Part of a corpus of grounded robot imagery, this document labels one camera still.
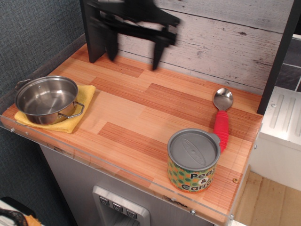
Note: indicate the black shelf post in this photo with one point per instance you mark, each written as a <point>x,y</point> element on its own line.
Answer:
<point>94,36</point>
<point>280,56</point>

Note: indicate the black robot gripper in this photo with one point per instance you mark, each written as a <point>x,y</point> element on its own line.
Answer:
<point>138,18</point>

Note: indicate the stainless steel pot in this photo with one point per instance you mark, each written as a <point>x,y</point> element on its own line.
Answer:
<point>48,100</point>

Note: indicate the red handled metal spoon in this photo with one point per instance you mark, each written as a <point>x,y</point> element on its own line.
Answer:
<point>222,100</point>

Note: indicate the black right shelf post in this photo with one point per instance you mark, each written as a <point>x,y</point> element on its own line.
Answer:
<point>280,56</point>

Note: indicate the orange cloth at corner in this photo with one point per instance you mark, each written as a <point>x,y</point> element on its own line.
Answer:
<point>32,221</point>

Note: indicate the black left shelf post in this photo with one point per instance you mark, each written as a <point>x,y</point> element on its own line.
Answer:
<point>94,36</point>

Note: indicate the white toy sink unit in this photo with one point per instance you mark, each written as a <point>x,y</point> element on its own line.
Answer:
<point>276,154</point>

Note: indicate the peas and carrots can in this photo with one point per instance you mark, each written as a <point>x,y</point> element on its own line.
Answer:
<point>192,159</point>

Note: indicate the silver toy fridge dispenser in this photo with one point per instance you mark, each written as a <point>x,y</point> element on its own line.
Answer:
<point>115,210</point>

